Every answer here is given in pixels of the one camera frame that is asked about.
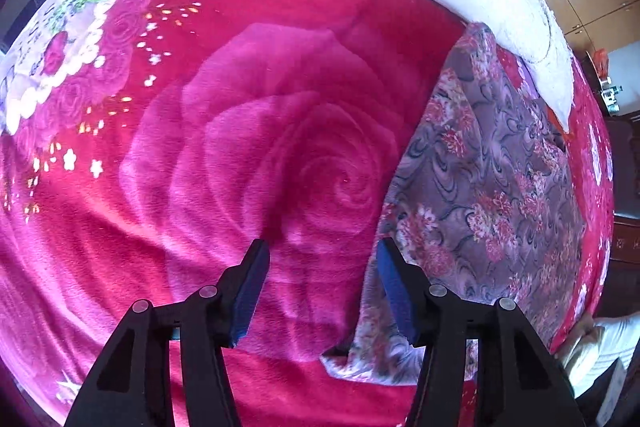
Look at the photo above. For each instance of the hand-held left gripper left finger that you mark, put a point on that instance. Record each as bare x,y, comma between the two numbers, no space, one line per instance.
247,302

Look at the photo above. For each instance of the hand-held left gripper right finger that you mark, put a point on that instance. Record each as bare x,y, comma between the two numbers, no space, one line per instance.
397,292

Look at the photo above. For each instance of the purple floral blouse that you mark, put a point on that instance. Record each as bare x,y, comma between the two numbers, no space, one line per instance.
475,207

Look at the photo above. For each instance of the red floral blanket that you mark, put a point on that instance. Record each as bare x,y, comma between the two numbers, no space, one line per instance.
250,132

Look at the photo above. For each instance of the orange cloth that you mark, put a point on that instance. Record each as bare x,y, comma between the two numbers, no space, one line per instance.
565,137

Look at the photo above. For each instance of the dark wooden headboard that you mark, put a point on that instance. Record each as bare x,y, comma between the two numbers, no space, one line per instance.
627,232

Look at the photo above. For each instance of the group of small bottles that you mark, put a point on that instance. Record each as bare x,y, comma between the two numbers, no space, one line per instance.
611,94

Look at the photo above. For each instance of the orange bag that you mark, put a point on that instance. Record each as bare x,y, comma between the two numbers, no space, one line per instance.
601,63

